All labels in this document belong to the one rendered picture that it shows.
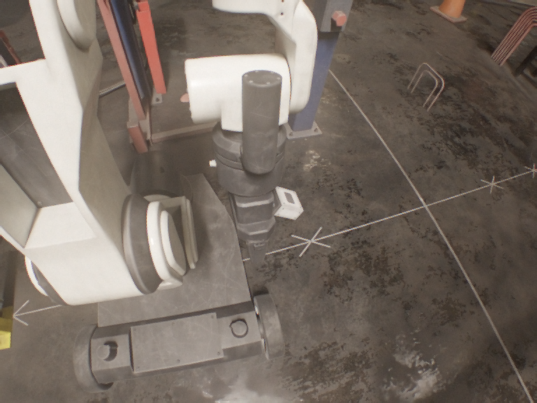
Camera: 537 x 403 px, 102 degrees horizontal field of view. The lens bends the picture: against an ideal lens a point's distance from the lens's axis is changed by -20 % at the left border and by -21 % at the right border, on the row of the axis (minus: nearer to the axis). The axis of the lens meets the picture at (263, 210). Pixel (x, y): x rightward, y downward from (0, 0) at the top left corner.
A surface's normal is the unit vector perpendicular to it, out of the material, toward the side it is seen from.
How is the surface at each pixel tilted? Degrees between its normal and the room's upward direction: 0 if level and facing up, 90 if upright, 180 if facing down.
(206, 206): 0
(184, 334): 0
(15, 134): 80
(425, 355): 0
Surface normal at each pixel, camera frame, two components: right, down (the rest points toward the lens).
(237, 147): -0.17, 0.06
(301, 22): 0.24, 0.74
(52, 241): 0.04, -0.63
